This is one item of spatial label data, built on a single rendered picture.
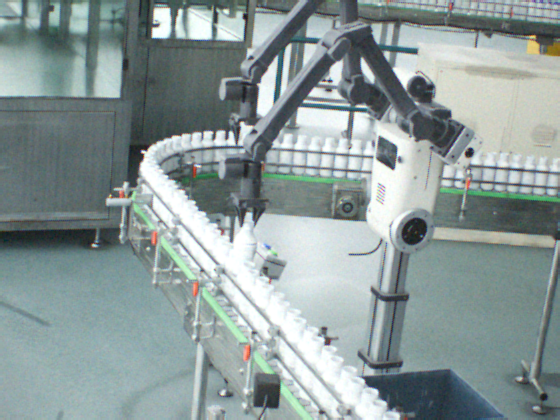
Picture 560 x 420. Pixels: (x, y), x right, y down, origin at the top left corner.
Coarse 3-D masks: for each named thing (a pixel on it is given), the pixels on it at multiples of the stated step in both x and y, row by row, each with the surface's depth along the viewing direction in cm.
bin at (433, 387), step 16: (448, 368) 336; (368, 384) 326; (384, 384) 328; (400, 384) 331; (416, 384) 333; (432, 384) 335; (448, 384) 337; (464, 384) 328; (384, 400) 330; (400, 400) 332; (416, 400) 335; (432, 400) 337; (448, 400) 337; (464, 400) 329; (480, 400) 321; (416, 416) 337; (432, 416) 339; (448, 416) 337; (464, 416) 329; (480, 416) 321; (496, 416) 313
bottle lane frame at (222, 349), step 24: (144, 216) 423; (144, 240) 421; (144, 264) 422; (168, 264) 394; (168, 288) 395; (192, 288) 370; (216, 312) 349; (216, 336) 350; (240, 336) 331; (216, 360) 350; (240, 360) 331; (240, 384) 331; (288, 408) 298
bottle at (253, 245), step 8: (248, 224) 340; (240, 232) 342; (248, 232) 340; (240, 240) 340; (248, 240) 340; (256, 240) 342; (240, 248) 340; (248, 248) 340; (256, 248) 342; (240, 256) 341; (248, 256) 341; (240, 264) 342; (240, 272) 343
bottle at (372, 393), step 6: (366, 390) 269; (372, 390) 269; (366, 396) 266; (372, 396) 266; (360, 402) 269; (366, 402) 267; (360, 408) 267; (366, 408) 267; (360, 414) 267; (366, 414) 266
